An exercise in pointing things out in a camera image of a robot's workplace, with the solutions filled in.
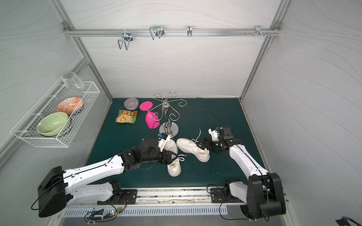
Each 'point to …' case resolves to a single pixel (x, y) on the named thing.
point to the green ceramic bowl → (52, 124)
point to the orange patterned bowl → (70, 105)
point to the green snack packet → (127, 116)
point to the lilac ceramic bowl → (131, 103)
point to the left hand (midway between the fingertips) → (174, 156)
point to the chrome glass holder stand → (168, 129)
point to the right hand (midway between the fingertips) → (203, 145)
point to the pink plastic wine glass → (152, 120)
